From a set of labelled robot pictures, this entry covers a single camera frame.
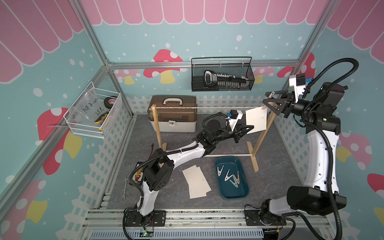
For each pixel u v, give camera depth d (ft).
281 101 1.69
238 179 2.81
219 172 2.92
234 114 1.99
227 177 2.86
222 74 3.01
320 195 1.25
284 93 1.85
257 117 2.11
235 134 2.08
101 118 2.21
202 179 2.86
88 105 2.21
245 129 2.23
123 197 2.67
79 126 2.08
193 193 2.71
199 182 2.85
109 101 2.64
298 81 1.59
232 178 2.86
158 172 1.63
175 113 3.64
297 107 1.71
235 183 2.78
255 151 2.93
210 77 2.93
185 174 2.93
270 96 1.93
